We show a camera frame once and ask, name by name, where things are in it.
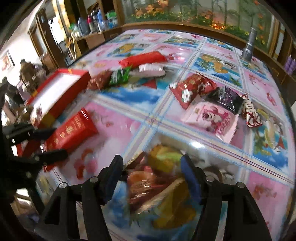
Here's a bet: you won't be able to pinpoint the black purple snack packet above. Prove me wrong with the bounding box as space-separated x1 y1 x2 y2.
205 86 244 114

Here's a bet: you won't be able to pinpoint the green snack packet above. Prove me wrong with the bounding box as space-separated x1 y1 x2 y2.
109 67 131 86

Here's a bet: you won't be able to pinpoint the red flower snack packet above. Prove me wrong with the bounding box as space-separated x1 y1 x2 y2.
169 71 217 109

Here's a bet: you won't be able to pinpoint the red gift box tray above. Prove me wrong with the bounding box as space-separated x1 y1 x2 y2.
26 68 91 128

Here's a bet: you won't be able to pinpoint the blue thermos bottle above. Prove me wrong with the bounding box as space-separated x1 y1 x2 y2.
97 9 105 32

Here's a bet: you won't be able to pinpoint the red white patterned candy packet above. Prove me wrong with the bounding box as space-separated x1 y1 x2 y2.
240 94 262 128

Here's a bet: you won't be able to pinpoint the long red snack bag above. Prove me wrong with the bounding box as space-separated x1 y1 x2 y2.
118 51 167 68

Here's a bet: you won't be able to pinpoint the clear brown snack packet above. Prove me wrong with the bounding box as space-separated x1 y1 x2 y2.
125 144 197 230

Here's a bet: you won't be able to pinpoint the pink bear snack packet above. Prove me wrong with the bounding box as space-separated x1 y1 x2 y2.
181 100 239 144

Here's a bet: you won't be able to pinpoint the colourful cartoon tablecloth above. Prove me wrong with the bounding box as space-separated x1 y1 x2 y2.
38 30 295 240

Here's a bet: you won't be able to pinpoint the grey water jug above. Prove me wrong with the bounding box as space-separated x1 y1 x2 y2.
77 17 90 36

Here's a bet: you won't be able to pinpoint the dark red snack packet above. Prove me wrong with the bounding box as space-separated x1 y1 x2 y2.
87 70 113 90

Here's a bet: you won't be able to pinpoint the wooden flower display cabinet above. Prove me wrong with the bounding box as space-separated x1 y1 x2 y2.
67 0 296 77

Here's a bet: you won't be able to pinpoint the seated person brown jacket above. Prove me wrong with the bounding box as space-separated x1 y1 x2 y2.
20 59 47 95

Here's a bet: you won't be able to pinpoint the framed wall painting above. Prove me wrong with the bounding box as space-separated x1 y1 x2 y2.
1 51 15 72

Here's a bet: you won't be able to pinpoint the white pink snack packet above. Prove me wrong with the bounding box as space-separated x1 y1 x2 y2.
130 63 165 77

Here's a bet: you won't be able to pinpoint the red snack pack gold letters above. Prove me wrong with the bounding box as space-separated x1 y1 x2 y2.
41 108 99 172

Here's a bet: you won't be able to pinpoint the purple bottle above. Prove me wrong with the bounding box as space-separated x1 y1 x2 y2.
284 55 292 72
288 59 296 76

